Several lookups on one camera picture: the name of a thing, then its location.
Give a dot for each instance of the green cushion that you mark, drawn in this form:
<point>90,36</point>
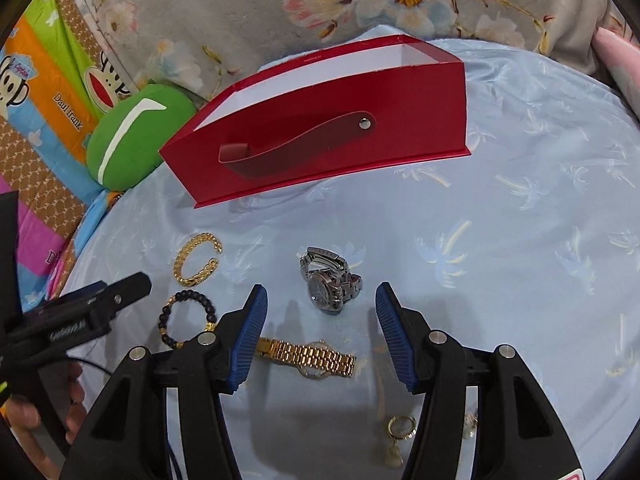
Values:
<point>165,132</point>

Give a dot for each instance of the silver wristwatch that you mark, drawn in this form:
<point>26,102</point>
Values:
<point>322,287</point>

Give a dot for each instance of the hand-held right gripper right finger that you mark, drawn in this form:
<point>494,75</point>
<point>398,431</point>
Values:
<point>395,345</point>

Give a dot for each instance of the pink printed pillow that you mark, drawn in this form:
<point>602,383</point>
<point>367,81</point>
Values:
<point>620,65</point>

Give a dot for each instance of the gold hoop earring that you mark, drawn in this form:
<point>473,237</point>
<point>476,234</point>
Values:
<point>395,456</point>
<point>470,427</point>

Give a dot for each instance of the person's left hand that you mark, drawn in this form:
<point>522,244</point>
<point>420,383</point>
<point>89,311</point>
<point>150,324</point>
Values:
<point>22,416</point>

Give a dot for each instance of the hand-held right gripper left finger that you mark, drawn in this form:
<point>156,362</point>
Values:
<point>248,345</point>

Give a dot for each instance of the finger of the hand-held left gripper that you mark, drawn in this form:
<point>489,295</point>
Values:
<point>100,300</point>

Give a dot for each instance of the gold wristwatch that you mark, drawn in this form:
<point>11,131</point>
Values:
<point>300,355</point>

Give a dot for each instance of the colourful cartoon printed blanket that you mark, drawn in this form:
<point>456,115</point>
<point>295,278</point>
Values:
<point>50,85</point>

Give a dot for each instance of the red box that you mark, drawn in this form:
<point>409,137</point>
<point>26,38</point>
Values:
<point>425,110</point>

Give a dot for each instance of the light blue palm print sheet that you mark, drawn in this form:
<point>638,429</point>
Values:
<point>500,260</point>

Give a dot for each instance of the grey floral blanket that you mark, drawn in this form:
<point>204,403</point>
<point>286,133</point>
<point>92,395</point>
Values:
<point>250,10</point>

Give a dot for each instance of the gold twisted bangle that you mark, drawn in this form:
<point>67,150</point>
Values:
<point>194,243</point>

